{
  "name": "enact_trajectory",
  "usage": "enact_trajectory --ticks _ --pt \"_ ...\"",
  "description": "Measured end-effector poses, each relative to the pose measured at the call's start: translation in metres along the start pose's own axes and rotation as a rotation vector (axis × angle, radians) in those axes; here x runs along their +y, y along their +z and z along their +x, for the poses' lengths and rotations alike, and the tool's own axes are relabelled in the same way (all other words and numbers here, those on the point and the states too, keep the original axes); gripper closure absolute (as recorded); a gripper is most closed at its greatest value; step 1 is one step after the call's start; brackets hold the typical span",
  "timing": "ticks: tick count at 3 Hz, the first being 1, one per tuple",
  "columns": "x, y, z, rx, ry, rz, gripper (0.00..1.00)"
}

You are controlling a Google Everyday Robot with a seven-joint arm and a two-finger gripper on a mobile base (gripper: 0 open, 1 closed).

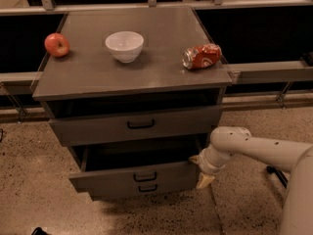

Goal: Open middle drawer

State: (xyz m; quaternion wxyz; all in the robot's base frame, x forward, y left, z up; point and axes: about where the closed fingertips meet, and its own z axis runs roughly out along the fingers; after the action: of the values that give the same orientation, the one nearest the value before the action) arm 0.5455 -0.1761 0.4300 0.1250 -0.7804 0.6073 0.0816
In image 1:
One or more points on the grey metal railing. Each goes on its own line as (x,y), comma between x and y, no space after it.
(13,85)

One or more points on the grey bottom drawer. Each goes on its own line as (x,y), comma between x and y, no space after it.
(103,194)

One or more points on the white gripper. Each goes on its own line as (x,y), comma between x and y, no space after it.
(204,164)

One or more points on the grey drawer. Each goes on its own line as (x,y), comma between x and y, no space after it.
(139,162)
(103,194)
(77,131)

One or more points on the white ceramic bowl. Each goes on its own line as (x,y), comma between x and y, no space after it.
(125,46)

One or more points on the crushed red soda can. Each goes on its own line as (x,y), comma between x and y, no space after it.
(200,57)

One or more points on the grey drawer cabinet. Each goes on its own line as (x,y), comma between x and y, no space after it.
(89,81)

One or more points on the grey top drawer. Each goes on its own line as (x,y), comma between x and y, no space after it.
(77,131)

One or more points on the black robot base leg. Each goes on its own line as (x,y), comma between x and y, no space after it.
(279,174)

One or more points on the red apple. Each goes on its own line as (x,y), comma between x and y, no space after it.
(56,45)

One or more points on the black object on floor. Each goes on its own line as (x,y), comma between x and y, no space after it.
(39,231)

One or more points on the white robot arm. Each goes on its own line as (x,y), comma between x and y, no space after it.
(295,158)

